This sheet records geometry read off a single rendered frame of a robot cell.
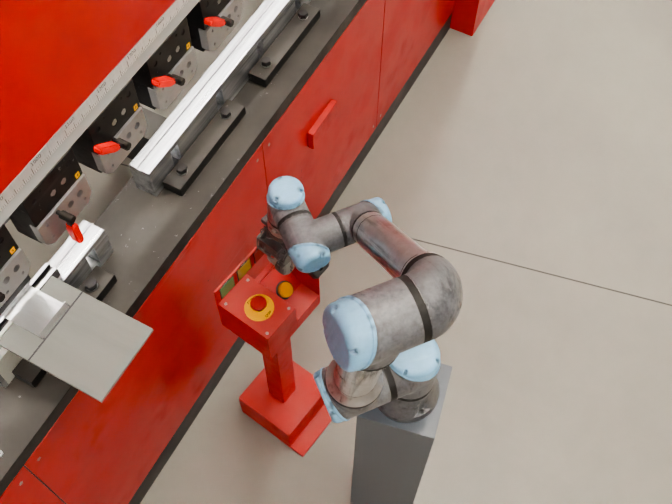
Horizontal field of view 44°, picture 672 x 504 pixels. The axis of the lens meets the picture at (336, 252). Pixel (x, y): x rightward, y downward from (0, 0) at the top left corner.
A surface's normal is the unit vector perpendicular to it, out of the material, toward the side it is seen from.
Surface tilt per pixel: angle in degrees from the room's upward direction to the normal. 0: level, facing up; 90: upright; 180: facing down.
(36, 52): 90
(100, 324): 0
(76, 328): 0
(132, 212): 0
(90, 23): 90
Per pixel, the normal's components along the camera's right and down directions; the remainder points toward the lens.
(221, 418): 0.00, -0.51
